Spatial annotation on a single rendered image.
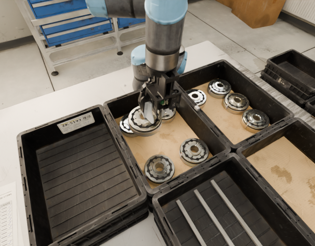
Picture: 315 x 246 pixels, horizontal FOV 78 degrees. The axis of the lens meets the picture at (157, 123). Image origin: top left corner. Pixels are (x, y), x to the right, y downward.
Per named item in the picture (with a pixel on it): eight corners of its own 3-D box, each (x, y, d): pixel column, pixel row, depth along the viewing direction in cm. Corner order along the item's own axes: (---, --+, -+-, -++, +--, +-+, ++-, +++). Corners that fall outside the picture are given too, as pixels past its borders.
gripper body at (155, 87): (154, 117, 51) (157, 80, 41) (140, 96, 55) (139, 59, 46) (179, 108, 53) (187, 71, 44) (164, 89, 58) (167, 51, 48)
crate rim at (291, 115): (168, 82, 85) (169, 77, 83) (222, 62, 94) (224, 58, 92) (231, 153, 64) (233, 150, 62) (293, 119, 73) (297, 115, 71)
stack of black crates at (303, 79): (245, 100, 184) (266, 59, 149) (267, 90, 193) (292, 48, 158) (280, 131, 163) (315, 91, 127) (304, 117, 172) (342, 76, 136)
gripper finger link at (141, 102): (138, 113, 56) (143, 89, 50) (136, 110, 57) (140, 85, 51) (152, 110, 58) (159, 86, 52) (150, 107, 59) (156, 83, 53)
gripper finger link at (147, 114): (146, 134, 58) (152, 112, 51) (138, 120, 61) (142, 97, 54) (155, 132, 59) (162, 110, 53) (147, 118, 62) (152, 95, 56)
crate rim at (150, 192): (102, 107, 76) (101, 102, 75) (168, 82, 85) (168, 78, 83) (149, 199, 55) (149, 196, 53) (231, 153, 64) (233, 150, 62)
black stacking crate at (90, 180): (33, 151, 75) (17, 134, 66) (107, 122, 84) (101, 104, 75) (54, 262, 54) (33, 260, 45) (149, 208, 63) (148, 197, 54)
